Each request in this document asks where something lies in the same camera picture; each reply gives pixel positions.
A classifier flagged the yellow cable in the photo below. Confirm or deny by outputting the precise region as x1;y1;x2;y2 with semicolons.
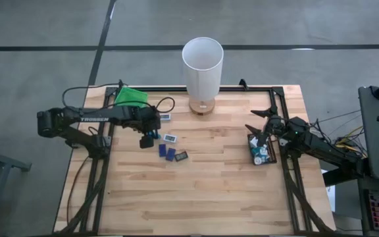
334;126;368;157

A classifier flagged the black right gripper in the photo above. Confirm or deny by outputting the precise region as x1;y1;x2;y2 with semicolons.
244;105;291;147

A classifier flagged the green plastic basket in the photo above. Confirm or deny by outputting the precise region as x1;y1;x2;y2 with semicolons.
114;86;149;109

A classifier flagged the black computer desk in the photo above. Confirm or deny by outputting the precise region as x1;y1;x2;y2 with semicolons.
320;74;379;237

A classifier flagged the black left camera cable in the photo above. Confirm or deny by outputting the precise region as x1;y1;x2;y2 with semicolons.
155;96;176;114

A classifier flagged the black plastic basket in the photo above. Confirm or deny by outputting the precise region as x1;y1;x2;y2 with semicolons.
247;132;278;166

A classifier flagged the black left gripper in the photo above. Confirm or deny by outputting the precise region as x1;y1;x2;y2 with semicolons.
132;107;163;149

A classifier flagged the white shade table lamp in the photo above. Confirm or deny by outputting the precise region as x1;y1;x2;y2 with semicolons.
182;36;225;116

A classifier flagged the white paper sheet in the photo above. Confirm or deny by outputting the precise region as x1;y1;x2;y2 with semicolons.
320;169;337;213

